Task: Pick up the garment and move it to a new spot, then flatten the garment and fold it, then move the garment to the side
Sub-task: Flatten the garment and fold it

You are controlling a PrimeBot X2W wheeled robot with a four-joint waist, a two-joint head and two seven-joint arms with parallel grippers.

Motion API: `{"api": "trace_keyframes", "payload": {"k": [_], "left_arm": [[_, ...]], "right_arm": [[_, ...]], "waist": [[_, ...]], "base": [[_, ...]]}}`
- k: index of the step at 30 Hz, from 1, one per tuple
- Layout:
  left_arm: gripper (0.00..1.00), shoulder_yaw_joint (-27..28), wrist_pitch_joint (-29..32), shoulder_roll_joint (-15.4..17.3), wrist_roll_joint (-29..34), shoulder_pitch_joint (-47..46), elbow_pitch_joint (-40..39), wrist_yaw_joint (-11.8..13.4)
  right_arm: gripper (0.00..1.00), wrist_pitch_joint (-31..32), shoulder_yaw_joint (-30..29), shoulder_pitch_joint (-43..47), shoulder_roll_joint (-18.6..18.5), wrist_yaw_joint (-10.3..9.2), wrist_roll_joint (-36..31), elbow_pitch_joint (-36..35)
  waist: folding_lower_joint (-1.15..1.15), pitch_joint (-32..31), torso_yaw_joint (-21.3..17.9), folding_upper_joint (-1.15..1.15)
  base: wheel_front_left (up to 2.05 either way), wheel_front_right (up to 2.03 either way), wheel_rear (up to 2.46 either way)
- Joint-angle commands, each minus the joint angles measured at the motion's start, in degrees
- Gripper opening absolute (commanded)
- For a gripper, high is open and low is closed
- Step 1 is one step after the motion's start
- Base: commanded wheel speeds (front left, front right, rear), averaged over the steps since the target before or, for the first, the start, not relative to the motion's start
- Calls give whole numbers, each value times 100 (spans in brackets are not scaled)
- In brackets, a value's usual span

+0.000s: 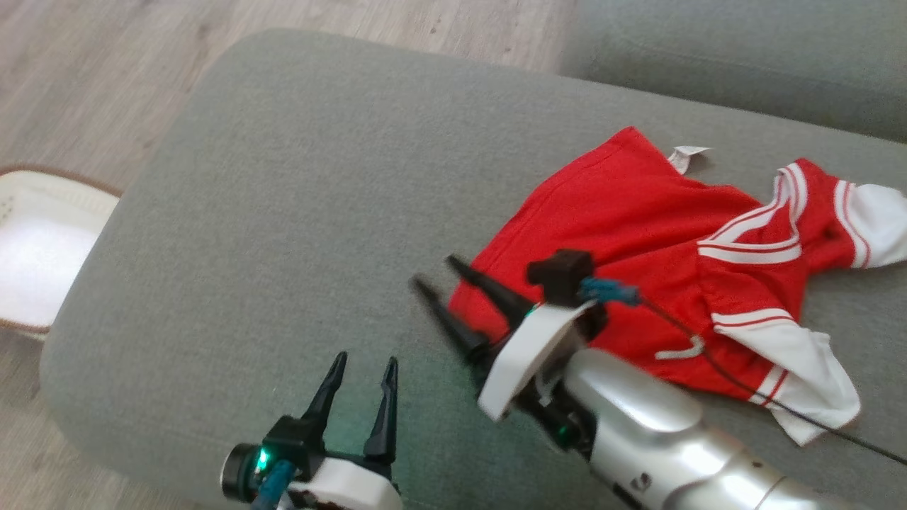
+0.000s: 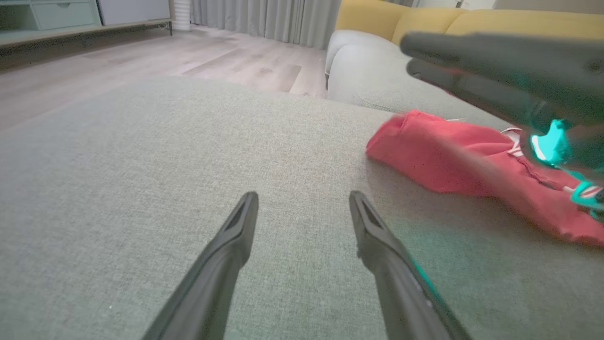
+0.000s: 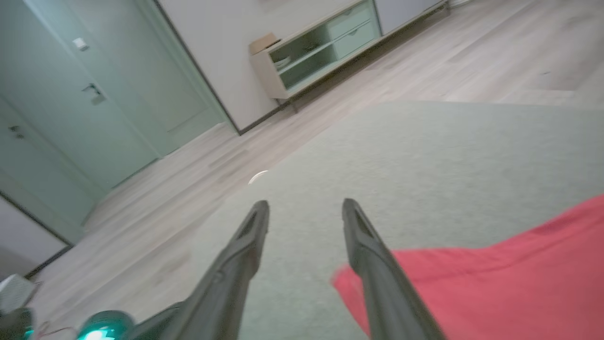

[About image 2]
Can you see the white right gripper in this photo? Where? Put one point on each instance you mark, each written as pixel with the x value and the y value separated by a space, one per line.
pixel 583 137

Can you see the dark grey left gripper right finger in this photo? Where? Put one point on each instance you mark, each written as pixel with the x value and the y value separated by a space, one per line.
pixel 396 283

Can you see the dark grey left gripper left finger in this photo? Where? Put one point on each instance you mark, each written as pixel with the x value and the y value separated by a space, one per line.
pixel 212 274

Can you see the red shorts with white stripe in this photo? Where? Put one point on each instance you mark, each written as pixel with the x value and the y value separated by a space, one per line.
pixel 424 156

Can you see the large grey sofa ottoman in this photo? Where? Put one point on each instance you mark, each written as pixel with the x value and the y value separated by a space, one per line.
pixel 188 156

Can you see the grey sofa seat cushion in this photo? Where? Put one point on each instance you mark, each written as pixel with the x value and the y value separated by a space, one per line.
pixel 368 71

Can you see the yellow cushion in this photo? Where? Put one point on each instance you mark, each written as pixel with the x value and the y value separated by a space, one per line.
pixel 368 16

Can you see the grey curtain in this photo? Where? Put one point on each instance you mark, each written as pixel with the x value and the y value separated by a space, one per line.
pixel 264 19

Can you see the white ribbed cylinder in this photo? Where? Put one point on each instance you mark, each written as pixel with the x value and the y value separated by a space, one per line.
pixel 181 14

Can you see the low TV cabinet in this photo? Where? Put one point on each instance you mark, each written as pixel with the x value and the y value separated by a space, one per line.
pixel 61 14

